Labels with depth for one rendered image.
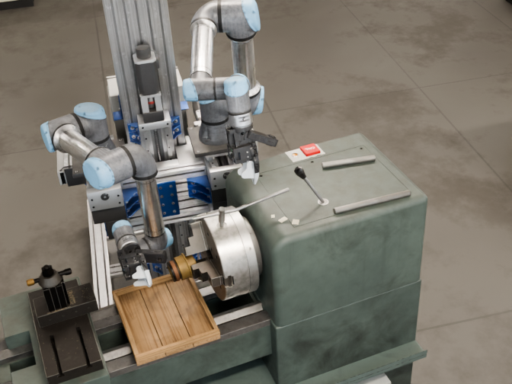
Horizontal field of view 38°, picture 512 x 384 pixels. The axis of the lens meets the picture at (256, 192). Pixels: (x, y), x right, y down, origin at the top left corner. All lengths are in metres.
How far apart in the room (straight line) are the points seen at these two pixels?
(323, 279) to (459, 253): 1.86
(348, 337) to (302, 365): 0.20
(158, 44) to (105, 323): 1.12
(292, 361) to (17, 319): 1.01
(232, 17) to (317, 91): 3.26
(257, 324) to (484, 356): 1.47
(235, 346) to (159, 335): 0.28
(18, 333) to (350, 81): 3.98
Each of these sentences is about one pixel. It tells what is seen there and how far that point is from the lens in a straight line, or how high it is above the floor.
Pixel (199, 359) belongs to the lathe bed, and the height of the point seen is 0.78.
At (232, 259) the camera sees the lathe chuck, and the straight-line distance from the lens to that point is 2.49.
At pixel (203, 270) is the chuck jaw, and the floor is 1.10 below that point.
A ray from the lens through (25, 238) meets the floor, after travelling 4.74.
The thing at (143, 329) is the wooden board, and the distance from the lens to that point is 2.70.
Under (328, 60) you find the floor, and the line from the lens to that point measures 6.42.
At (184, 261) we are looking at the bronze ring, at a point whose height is 1.11.
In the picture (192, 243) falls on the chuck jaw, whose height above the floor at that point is 1.15.
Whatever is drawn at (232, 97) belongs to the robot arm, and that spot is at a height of 1.68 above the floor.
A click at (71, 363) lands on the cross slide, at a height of 0.97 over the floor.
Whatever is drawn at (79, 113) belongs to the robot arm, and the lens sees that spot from 2.98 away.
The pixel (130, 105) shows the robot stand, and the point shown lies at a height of 1.30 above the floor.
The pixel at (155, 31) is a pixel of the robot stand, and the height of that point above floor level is 1.61.
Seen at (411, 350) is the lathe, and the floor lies 0.54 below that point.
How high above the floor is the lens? 2.78
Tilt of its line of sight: 36 degrees down
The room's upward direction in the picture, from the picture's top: 4 degrees counter-clockwise
